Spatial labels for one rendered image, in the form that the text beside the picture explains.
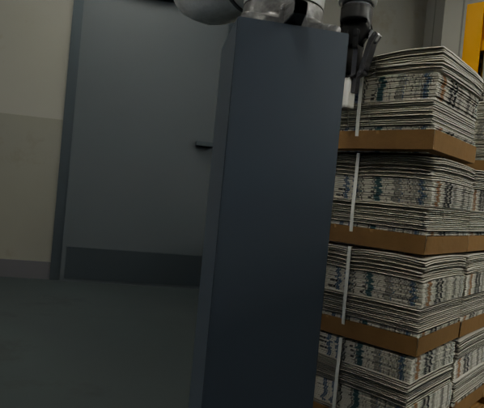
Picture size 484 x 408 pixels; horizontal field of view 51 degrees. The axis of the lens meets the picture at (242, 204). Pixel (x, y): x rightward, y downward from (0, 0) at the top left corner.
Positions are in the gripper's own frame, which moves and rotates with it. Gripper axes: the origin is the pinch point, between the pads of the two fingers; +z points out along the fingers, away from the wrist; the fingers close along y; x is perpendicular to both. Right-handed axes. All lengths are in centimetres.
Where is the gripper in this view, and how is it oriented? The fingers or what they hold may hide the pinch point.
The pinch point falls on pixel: (349, 93)
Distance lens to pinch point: 123.4
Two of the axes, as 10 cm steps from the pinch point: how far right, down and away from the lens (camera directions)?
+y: -7.4, -0.8, 6.6
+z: -0.9, 10.0, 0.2
